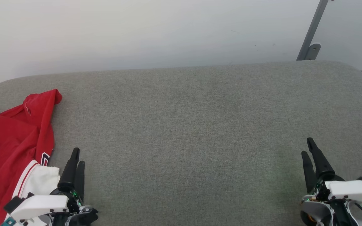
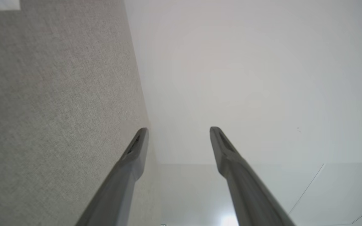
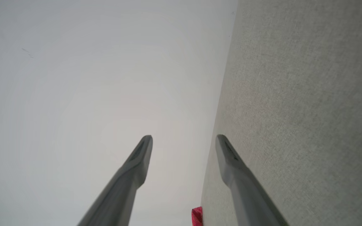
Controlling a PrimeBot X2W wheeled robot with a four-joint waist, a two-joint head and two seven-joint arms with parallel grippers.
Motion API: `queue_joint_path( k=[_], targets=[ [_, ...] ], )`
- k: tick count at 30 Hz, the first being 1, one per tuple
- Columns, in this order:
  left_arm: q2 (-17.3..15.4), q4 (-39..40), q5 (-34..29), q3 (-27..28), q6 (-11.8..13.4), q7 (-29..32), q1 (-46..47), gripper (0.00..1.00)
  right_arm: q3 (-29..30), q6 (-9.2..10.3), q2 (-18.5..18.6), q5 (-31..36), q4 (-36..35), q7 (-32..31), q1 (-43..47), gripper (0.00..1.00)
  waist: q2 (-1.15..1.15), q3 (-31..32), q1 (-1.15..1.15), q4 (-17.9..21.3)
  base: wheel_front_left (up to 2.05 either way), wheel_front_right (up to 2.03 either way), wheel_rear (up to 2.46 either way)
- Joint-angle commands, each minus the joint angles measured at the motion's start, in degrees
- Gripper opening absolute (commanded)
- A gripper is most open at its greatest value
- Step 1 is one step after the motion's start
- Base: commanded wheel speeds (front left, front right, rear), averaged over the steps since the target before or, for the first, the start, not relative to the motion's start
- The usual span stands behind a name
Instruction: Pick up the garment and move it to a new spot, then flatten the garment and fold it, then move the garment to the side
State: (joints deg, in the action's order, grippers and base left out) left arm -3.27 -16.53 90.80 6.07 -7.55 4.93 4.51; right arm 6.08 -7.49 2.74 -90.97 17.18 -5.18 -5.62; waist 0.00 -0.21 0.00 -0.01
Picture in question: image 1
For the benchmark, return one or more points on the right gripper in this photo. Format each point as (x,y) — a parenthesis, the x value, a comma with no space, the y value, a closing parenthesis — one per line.
(322,210)

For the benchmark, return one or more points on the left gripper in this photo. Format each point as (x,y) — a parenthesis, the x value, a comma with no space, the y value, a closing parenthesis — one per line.
(74,216)

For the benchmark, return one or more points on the red and white jersey shirt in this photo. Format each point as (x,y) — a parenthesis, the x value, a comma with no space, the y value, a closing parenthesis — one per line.
(17,135)

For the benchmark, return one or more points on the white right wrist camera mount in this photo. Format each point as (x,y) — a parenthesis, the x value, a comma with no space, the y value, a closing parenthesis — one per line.
(353,190)

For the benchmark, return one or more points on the grey metal post bracket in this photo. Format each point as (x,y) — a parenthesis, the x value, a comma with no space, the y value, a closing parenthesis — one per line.
(313,51)

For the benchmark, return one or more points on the grey metal post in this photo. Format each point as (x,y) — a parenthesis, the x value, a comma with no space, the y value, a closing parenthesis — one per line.
(313,28)

